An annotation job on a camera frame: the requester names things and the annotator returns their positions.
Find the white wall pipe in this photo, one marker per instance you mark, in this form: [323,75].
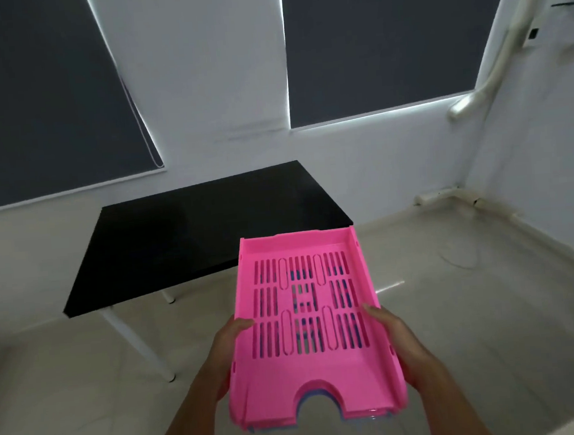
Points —
[499,49]

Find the white floor pipe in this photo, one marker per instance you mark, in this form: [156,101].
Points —
[463,195]

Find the person's left hand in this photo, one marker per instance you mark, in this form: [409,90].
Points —
[220,351]

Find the long white table leg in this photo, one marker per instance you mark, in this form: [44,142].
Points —
[138,345]

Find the person's left thumb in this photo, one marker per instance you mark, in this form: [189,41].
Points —
[240,326]

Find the person's left forearm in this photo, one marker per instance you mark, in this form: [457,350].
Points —
[184,426]

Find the wide dark roller blind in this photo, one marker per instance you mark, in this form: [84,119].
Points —
[39,95]

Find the short white table leg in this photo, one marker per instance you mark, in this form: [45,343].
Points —
[168,296]

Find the person's right thumb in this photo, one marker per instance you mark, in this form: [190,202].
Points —
[378,315]

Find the person's right hand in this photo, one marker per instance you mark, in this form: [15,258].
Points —
[406,351]

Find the black table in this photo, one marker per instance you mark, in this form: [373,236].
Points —
[189,232]

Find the small white wall fitting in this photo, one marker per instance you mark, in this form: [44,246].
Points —
[532,36]

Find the pink slotted plastic paper tray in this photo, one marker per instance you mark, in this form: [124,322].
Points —
[304,372]

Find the blue plastic paper tray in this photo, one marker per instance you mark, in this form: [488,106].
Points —
[308,394]

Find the person's right forearm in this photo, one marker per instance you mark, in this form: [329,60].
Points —
[453,410]

